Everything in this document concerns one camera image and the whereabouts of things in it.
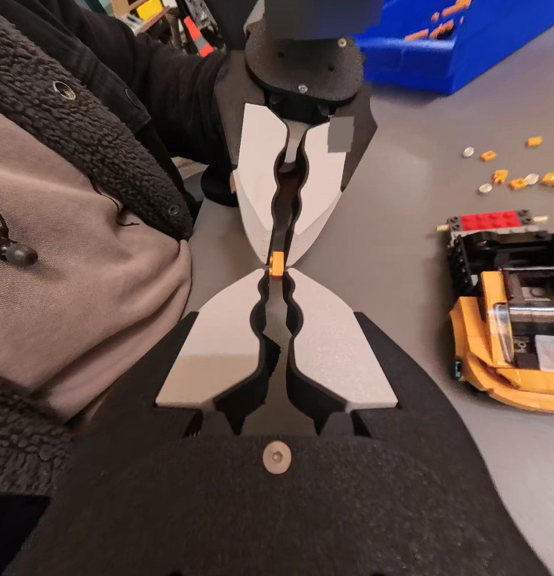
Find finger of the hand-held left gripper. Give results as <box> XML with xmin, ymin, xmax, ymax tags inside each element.
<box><xmin>232</xmin><ymin>103</ymin><xmax>290</xmax><ymax>270</ymax></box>
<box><xmin>284</xmin><ymin>121</ymin><xmax>350</xmax><ymax>267</ymax></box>

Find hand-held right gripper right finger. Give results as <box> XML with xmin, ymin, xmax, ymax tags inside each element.
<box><xmin>283</xmin><ymin>268</ymin><xmax>399</xmax><ymax>436</ymax></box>

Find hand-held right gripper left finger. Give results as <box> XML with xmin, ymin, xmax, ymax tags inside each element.
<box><xmin>155</xmin><ymin>269</ymin><xmax>282</xmax><ymax>436</ymax></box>

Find orange black lego car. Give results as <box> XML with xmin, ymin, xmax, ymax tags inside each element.
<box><xmin>437</xmin><ymin>209</ymin><xmax>554</xmax><ymax>415</ymax></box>

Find person's left forearm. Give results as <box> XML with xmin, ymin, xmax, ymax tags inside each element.
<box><xmin>124</xmin><ymin>31</ymin><xmax>235</xmax><ymax>169</ymax></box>

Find heap of orange lego parts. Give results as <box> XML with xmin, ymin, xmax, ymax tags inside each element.
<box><xmin>403</xmin><ymin>0</ymin><xmax>473</xmax><ymax>42</ymax></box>

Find scattered orange white lego pieces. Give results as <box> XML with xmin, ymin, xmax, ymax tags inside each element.
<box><xmin>462</xmin><ymin>135</ymin><xmax>554</xmax><ymax>195</ymax></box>

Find orange striped dark object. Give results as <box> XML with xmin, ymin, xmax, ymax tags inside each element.
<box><xmin>184</xmin><ymin>16</ymin><xmax>215</xmax><ymax>58</ymax></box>

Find beige hooded sweatshirt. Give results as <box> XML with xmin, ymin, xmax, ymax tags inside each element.
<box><xmin>0</xmin><ymin>106</ymin><xmax>193</xmax><ymax>426</ymax></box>

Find blue plastic bin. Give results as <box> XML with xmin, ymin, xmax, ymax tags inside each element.
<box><xmin>349</xmin><ymin>0</ymin><xmax>554</xmax><ymax>96</ymax></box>

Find black earbud with cable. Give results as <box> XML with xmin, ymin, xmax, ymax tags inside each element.
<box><xmin>0</xmin><ymin>198</ymin><xmax>39</xmax><ymax>267</ymax></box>

